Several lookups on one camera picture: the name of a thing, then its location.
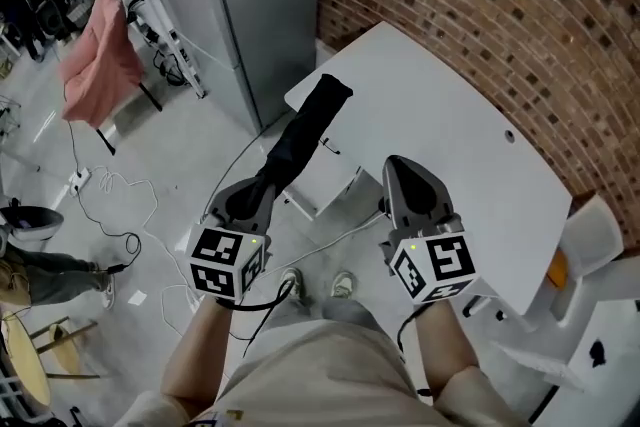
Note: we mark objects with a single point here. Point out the black cloth item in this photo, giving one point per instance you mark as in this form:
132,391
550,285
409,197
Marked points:
305,130

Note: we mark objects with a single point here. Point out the white metal shelf rack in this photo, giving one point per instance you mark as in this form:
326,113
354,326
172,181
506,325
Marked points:
150,5

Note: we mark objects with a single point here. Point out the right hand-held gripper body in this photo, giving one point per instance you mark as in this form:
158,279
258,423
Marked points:
440,260

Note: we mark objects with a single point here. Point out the person's grey trousers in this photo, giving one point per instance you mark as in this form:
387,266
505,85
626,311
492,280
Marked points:
345,312

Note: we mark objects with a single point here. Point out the person's left shoe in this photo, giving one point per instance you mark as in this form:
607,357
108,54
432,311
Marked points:
291,282

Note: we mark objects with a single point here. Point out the person's shoe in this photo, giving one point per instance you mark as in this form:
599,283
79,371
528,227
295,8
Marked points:
291,282
343,285

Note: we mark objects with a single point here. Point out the person's left forearm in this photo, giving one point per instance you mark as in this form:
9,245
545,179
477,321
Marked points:
200,350

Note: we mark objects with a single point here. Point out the person's beige shirt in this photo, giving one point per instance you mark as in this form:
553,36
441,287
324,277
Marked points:
325,375

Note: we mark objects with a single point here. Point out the black round device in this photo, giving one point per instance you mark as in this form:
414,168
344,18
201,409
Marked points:
30,220

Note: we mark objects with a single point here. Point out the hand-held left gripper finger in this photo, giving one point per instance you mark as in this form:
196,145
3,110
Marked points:
265,217
222,202

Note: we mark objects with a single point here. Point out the orange item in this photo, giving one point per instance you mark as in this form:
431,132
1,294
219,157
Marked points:
557,270

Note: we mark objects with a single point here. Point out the person's right forearm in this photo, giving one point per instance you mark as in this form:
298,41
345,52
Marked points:
445,345

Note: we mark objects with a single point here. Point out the white power strip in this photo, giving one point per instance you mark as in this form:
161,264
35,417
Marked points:
80,180

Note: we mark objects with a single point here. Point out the round wooden table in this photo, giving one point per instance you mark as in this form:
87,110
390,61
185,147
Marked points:
25,365

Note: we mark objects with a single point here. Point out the pink cloth on rack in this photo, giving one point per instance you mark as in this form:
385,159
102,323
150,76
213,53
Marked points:
100,60

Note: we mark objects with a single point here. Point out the white arched shelf unit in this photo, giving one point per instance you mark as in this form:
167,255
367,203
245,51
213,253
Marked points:
600,340

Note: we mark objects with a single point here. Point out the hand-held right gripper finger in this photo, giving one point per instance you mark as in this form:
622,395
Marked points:
442,202
392,195

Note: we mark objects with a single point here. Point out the white paper scrap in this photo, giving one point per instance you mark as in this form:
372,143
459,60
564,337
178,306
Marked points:
137,298

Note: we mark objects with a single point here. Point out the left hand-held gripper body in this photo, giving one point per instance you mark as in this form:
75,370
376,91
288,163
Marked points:
220,260

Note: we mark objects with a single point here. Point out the person's right shoe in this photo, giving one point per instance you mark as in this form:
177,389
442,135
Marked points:
343,285

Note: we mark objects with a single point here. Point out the tall grey cabinet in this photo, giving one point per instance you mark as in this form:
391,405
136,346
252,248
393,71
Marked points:
250,5

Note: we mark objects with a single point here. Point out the wooden stool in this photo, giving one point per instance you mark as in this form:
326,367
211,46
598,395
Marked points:
62,340

